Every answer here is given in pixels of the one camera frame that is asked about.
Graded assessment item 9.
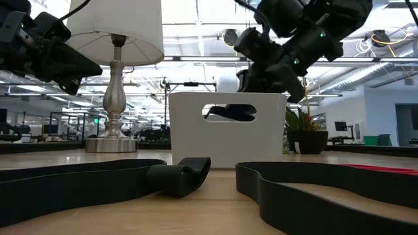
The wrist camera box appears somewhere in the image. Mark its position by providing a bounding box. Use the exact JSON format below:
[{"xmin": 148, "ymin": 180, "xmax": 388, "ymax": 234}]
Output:
[
  {"xmin": 234, "ymin": 27, "xmax": 272, "ymax": 61},
  {"xmin": 34, "ymin": 12, "xmax": 72, "ymax": 42}
]

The black background stand frame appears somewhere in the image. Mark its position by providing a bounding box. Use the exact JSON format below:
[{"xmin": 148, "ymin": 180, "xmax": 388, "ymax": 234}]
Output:
[{"xmin": 163, "ymin": 78, "xmax": 218, "ymax": 131}]

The yellow cable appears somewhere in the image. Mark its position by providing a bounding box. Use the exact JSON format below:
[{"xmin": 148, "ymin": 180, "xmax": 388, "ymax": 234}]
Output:
[{"xmin": 302, "ymin": 76, "xmax": 311, "ymax": 115}]

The black aluminium table frame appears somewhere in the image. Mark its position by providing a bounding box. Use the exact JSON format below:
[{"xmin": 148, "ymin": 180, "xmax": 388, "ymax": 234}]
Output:
[{"xmin": 0, "ymin": 140, "xmax": 418, "ymax": 158}]

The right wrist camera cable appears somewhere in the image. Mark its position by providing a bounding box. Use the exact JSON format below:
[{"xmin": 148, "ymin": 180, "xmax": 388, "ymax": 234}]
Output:
[{"xmin": 232, "ymin": 0, "xmax": 272, "ymax": 37}]

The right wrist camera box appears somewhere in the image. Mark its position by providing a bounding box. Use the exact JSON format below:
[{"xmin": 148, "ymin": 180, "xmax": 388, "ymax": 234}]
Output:
[{"xmin": 234, "ymin": 27, "xmax": 272, "ymax": 61}]

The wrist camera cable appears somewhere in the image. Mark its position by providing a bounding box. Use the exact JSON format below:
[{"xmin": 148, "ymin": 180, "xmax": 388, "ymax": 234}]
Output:
[
  {"xmin": 58, "ymin": 0, "xmax": 91, "ymax": 22},
  {"xmin": 232, "ymin": 0, "xmax": 272, "ymax": 37}
]

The black rubber band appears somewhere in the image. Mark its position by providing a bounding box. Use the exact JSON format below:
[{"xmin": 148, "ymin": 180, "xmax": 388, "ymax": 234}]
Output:
[
  {"xmin": 0, "ymin": 157, "xmax": 212, "ymax": 228},
  {"xmin": 234, "ymin": 161, "xmax": 418, "ymax": 235}
]

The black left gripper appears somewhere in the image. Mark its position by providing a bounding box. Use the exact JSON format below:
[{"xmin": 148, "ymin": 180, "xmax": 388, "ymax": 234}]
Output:
[{"xmin": 0, "ymin": 12, "xmax": 104, "ymax": 96}]

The silver lamp with white shade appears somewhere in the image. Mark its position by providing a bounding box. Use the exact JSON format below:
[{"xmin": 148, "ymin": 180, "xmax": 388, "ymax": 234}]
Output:
[{"xmin": 65, "ymin": 0, "xmax": 165, "ymax": 153}]

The potted plant in black pot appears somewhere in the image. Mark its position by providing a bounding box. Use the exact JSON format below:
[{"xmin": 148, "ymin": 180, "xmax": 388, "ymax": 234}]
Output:
[{"xmin": 284, "ymin": 106, "xmax": 329, "ymax": 155}]

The black ceiling cord reel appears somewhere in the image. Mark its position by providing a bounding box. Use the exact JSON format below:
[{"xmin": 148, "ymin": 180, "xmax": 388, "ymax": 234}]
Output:
[
  {"xmin": 370, "ymin": 29, "xmax": 391, "ymax": 48},
  {"xmin": 221, "ymin": 28, "xmax": 241, "ymax": 47}
]

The green chair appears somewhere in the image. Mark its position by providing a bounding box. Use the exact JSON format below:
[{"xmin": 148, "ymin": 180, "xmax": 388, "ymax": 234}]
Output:
[{"xmin": 363, "ymin": 133, "xmax": 393, "ymax": 147}]

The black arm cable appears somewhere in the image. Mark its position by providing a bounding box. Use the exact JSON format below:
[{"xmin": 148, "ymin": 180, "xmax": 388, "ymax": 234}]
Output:
[{"xmin": 404, "ymin": 0, "xmax": 418, "ymax": 27}]

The black curved hose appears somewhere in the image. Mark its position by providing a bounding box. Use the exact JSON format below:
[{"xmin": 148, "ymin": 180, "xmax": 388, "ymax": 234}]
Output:
[{"xmin": 0, "ymin": 122, "xmax": 23, "ymax": 143}]

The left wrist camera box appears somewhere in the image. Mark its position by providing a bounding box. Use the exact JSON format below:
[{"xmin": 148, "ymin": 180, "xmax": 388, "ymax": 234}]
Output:
[{"xmin": 34, "ymin": 12, "xmax": 72, "ymax": 42}]

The red rubber band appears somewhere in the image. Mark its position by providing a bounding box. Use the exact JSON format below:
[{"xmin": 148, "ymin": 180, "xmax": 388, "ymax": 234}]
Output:
[{"xmin": 339, "ymin": 163, "xmax": 418, "ymax": 176}]

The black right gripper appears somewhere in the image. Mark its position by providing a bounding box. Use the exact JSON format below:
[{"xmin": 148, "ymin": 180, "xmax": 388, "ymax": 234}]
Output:
[{"xmin": 204, "ymin": 61, "xmax": 307, "ymax": 122}]

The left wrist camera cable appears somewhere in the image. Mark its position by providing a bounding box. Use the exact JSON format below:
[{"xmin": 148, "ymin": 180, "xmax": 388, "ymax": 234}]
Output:
[{"xmin": 58, "ymin": 0, "xmax": 91, "ymax": 22}]

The white plastic bin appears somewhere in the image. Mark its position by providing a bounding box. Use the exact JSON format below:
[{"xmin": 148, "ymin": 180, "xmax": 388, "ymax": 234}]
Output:
[{"xmin": 168, "ymin": 91, "xmax": 288, "ymax": 170}]

